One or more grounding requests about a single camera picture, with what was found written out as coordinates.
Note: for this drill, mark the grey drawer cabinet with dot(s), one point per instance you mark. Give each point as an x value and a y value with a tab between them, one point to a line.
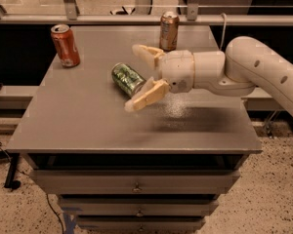
76	121

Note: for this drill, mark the orange soda can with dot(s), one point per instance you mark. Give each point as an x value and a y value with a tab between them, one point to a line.
63	39

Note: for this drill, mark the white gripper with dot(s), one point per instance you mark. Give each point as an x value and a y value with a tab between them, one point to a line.
177	69

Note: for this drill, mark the metal railing frame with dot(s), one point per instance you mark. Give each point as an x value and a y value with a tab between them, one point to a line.
211	12

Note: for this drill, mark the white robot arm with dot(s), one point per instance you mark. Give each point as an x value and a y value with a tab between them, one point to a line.
245	64

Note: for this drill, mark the top cabinet drawer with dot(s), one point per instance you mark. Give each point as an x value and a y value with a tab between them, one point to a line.
135	182

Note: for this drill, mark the gold brown soda can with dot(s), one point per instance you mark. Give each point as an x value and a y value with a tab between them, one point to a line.
169	23

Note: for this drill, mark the bottom cabinet drawer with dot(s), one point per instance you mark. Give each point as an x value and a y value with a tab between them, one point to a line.
140	224

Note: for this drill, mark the middle cabinet drawer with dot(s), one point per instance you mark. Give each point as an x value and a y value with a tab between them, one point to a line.
138	207

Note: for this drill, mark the black stand leg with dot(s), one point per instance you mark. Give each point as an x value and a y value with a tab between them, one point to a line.
10	182

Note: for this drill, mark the cabinet drawer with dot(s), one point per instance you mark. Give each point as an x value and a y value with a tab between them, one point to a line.
140	224
135	182
138	207

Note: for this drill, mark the green soda can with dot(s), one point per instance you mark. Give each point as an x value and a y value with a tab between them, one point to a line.
127	78

